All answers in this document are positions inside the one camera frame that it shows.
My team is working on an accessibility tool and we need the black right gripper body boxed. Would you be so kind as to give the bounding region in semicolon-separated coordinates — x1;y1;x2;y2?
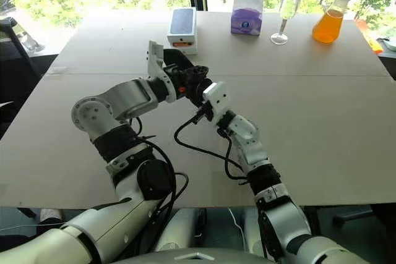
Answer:
194;103;215;124

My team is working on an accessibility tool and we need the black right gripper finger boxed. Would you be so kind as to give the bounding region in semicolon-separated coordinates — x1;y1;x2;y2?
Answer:
185;88;205;109

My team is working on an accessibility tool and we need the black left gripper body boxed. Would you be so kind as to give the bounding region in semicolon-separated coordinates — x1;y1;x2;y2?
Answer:
163;64;212;103

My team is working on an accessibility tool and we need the white phone box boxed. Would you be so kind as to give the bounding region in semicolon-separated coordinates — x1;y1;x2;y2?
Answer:
166;7;199;56

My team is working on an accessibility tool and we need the purple tissue box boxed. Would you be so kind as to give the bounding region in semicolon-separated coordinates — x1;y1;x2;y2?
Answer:
230;0;265;37

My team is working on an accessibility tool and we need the clear champagne glass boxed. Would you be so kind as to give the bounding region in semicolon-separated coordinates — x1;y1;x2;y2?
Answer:
270;0;304;46

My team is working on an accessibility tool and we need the white rounded robot leg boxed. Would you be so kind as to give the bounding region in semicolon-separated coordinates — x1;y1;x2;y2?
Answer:
243;207;267;257
153;208;207;253

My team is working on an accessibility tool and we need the glass flask with orange liquid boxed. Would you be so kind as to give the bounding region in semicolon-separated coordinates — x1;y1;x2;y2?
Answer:
312;0;355;45

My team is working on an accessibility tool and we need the silver robot torso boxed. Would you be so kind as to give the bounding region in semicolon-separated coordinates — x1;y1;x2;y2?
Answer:
110;246;279;264

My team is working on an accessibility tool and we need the black office chair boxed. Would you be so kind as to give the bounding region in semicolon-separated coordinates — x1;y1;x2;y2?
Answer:
0;17;44;137

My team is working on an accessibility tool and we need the orange yellow object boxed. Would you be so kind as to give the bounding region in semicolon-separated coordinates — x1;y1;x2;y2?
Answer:
364;27;384;55

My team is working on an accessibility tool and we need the black chair base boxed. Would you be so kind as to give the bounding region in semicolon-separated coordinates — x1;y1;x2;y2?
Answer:
331;205;374;231

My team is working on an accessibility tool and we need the white shoe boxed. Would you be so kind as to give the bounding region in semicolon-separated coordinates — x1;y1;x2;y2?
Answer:
39;208;64;225

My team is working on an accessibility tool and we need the white plate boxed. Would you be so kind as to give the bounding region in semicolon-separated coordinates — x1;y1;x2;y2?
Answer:
375;36;396;52

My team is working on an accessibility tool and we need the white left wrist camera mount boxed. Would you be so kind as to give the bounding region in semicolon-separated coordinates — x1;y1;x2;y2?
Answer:
145;40;174;104

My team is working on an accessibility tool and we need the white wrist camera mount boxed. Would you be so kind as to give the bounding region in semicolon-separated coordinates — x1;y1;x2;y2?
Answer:
145;40;174;104
202;81;231;123

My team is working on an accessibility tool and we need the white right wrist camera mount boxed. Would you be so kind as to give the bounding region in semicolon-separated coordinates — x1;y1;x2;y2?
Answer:
202;81;231;123

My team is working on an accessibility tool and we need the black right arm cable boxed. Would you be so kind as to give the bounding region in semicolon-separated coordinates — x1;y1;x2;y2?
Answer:
173;117;249;185

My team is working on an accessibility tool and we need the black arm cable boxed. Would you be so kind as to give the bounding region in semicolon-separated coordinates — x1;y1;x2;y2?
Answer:
128;117;190;255
173;117;249;185

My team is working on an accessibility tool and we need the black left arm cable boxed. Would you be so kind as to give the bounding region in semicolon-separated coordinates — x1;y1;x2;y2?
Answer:
128;117;190;255

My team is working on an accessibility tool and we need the white thin cable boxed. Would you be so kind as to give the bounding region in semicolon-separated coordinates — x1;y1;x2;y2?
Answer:
228;208;246;248

